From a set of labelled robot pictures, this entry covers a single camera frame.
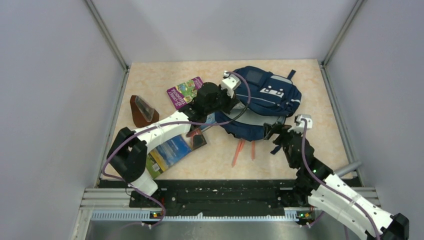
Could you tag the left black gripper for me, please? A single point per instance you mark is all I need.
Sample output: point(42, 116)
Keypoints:
point(230, 102)

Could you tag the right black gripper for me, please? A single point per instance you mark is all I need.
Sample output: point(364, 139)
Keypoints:
point(270, 129)

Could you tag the dark blue book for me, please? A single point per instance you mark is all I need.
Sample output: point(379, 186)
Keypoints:
point(210, 121)

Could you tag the navy blue backpack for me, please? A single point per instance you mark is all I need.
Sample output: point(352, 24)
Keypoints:
point(273, 98)

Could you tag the blue yellow landscape book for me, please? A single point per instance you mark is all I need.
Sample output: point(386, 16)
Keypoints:
point(167, 154)

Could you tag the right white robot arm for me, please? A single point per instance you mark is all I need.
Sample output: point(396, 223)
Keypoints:
point(317, 185)

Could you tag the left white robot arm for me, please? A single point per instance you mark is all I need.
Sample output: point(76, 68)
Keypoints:
point(129, 151)

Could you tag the orange pen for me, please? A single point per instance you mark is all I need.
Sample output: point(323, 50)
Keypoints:
point(239, 147)
point(253, 151)

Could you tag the purple picture book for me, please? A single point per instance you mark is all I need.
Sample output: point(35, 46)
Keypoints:
point(183, 93)

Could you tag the brown wedge stand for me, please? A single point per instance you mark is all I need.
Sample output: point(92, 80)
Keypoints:
point(143, 114)

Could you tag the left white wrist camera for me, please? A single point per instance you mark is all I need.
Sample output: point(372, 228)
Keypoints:
point(230, 83)

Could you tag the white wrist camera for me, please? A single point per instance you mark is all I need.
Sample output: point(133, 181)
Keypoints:
point(230, 83)
point(302, 123)

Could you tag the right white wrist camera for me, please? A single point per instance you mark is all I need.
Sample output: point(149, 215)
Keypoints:
point(302, 123)

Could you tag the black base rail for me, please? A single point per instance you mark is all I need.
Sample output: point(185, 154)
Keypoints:
point(222, 198)

